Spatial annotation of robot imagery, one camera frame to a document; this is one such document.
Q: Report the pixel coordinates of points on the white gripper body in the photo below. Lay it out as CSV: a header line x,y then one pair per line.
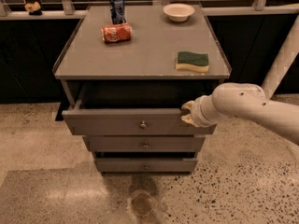
x,y
197,113

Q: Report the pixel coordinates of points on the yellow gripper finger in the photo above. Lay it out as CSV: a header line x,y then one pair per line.
x,y
188,105
188,119

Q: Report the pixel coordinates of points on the grey top drawer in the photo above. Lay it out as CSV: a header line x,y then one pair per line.
x,y
112,108

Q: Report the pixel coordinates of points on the grey drawer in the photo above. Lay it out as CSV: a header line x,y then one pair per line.
x,y
152,165
143,143
112,108

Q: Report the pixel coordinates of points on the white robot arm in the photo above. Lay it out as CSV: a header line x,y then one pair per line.
x,y
250,101

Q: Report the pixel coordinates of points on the grey drawer cabinet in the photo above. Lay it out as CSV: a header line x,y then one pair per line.
x,y
150,55

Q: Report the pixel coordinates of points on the grey bottom drawer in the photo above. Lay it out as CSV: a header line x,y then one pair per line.
x,y
152,165

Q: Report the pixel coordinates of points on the grey middle drawer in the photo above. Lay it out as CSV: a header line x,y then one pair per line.
x,y
143,143

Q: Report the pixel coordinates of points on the green yellow sponge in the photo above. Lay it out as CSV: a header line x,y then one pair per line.
x,y
197,62

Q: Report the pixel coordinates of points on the white bowl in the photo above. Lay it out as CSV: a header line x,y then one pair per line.
x,y
178,12

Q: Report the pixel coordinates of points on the round floor drain cover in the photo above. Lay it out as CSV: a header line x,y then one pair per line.
x,y
142,205

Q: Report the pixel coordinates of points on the orange soda can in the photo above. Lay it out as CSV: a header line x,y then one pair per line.
x,y
116,32

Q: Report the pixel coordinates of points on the blue soda can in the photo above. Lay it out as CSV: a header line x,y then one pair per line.
x,y
117,11

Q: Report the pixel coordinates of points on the small yellow black object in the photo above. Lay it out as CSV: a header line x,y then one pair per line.
x,y
33,8

